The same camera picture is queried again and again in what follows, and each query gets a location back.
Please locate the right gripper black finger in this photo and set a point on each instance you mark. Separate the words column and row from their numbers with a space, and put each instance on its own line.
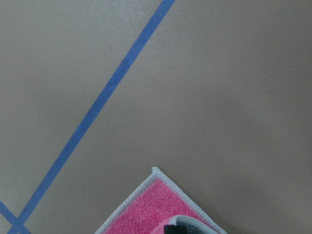
column 175, row 229

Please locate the pink and grey towel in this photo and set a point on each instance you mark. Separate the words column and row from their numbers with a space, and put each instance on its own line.
column 154, row 204

